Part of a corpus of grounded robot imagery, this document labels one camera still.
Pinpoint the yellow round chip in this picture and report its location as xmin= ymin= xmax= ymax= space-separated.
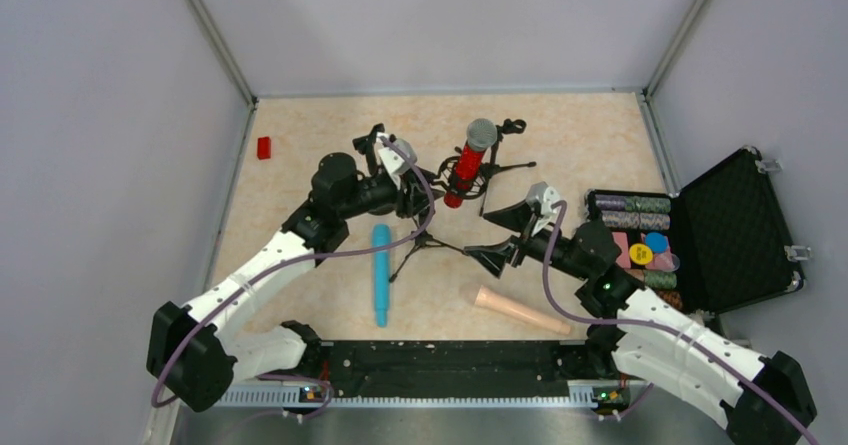
xmin=628 ymin=243 xmax=654 ymax=266

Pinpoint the round base mic stand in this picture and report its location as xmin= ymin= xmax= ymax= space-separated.
xmin=352 ymin=123 xmax=385 ymax=173

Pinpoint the black carrying case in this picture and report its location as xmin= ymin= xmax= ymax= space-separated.
xmin=584 ymin=146 xmax=810 ymax=313

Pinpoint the black tripod mic stand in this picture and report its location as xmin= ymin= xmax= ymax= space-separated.
xmin=478 ymin=118 xmax=537 ymax=217

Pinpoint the red glitter microphone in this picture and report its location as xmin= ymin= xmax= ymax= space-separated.
xmin=443 ymin=118 xmax=497 ymax=209

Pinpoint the small red block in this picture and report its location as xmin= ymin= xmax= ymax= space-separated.
xmin=256 ymin=136 xmax=272 ymax=160

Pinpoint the blue microphone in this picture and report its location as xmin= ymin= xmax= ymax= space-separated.
xmin=372 ymin=224 xmax=392 ymax=328

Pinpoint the pink card in case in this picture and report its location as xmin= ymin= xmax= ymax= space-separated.
xmin=612 ymin=231 xmax=632 ymax=269

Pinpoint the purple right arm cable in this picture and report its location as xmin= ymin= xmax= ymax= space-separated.
xmin=541 ymin=200 xmax=823 ymax=445

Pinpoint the shock mount tripod stand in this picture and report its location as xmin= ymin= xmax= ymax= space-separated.
xmin=388 ymin=153 xmax=492 ymax=284

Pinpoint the blue round chip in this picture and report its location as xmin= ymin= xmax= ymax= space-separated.
xmin=643 ymin=231 xmax=669 ymax=254

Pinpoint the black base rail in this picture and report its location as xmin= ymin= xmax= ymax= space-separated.
xmin=303 ymin=340 xmax=636 ymax=399

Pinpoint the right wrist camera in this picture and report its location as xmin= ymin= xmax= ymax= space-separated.
xmin=525 ymin=181 xmax=562 ymax=235

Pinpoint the beige microphone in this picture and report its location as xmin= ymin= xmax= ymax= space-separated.
xmin=460 ymin=285 xmax=573 ymax=336

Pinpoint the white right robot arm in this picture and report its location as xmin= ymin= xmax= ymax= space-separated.
xmin=465 ymin=201 xmax=817 ymax=444

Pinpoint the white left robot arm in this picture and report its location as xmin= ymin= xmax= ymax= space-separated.
xmin=146 ymin=146 xmax=438 ymax=412

